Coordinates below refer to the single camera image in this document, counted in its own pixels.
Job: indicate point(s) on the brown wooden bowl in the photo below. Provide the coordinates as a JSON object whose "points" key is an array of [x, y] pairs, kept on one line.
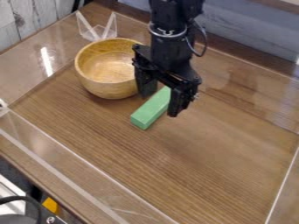
{"points": [[105, 68]]}

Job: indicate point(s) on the clear acrylic corner bracket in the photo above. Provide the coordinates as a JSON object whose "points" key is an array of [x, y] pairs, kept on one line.
{"points": [[98, 32]]}

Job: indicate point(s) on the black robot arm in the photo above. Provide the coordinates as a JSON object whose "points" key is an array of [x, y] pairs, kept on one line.
{"points": [[176, 14]]}

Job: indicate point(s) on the yellow label tag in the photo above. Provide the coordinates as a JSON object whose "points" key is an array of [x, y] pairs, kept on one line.
{"points": [[51, 205]]}

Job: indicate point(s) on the green rectangular block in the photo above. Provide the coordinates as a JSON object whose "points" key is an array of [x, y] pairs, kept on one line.
{"points": [[150, 111]]}

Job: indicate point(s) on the clear acrylic front wall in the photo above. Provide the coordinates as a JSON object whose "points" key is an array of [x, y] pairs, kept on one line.
{"points": [[82, 188]]}

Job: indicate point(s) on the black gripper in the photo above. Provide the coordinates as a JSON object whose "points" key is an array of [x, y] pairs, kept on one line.
{"points": [[165, 62]]}

